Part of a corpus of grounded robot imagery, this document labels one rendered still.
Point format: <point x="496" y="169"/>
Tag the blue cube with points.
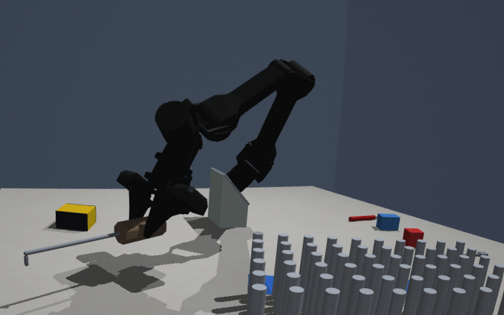
<point x="387" y="221"/>

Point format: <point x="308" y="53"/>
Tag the brown-handled hook tool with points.
<point x="127" y="231"/>

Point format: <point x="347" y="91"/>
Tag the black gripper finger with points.
<point x="138" y="203"/>
<point x="161" y="210"/>

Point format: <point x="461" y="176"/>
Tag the red cylindrical rod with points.
<point x="362" y="218"/>

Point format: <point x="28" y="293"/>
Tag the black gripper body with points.
<point x="167" y="176"/>

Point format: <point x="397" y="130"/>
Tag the red cube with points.
<point x="411" y="235"/>

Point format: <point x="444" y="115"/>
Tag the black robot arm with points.
<point x="217" y="116"/>

